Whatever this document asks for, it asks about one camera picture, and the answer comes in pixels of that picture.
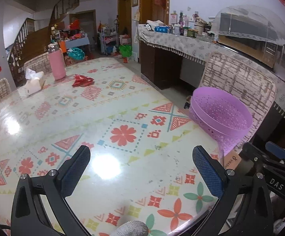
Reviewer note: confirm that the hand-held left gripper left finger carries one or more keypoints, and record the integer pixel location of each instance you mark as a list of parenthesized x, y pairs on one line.
[(74, 172)]

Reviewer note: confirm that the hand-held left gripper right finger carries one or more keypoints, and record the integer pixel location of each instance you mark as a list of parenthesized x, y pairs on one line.
[(210, 174)]

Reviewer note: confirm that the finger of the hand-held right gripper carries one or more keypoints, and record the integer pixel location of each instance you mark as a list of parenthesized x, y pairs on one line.
[(253, 152), (276, 150)]

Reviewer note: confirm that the tan cardboard box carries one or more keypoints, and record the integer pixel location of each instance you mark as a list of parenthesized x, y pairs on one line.
[(232, 161)]

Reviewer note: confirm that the purple perforated plastic basket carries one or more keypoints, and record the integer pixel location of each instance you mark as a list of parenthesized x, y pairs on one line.
[(221, 127)]

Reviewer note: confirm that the person's left hand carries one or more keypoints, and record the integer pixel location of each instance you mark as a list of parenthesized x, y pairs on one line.
[(132, 229)]

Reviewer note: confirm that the patterned tablecloth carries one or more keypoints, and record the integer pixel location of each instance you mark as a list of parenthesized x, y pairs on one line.
[(108, 108)]

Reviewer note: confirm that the crumpled red wrapper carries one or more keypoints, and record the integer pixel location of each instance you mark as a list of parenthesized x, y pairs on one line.
[(82, 81)]

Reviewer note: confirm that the white tissue box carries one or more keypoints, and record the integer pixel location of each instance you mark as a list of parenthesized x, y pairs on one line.
[(31, 86)]

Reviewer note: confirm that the pink thermos bottle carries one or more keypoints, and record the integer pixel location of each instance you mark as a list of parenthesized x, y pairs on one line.
[(57, 64)]

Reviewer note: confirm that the teal plastic bag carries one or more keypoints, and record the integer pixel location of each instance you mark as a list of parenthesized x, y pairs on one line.
[(76, 54)]

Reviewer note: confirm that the dark wooden sideboard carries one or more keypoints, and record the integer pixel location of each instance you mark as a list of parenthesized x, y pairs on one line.
[(162, 66)]

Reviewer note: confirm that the leaf print sideboard cloth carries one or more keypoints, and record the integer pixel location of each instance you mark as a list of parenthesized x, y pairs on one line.
[(181, 44)]

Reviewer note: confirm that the white mesh food cover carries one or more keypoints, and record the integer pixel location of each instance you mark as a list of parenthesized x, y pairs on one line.
[(250, 22)]

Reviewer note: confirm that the green plastic bag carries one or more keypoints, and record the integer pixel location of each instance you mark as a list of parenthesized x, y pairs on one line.
[(125, 51)]

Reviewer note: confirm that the cluttered table blue cloth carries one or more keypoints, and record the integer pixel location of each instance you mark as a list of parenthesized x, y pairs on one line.
[(77, 40)]

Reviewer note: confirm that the white storage rack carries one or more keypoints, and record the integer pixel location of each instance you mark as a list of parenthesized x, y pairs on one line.
[(109, 39)]

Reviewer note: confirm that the wooden staircase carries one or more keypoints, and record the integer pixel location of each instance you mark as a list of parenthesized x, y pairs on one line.
[(34, 36)]

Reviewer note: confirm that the cluster of bottles and jars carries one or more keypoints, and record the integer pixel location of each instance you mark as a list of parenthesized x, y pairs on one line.
[(189, 25)]

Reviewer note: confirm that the dark brown door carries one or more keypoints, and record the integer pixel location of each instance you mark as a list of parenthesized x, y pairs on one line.
[(85, 29)]

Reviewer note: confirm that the blue tissue pack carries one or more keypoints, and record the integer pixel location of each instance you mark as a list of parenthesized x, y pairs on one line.
[(161, 29)]

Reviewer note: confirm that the white cloth bundle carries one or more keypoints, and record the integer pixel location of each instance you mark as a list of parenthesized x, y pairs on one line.
[(152, 25)]

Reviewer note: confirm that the wooden door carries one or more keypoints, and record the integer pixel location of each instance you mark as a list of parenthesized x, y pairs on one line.
[(160, 5)]

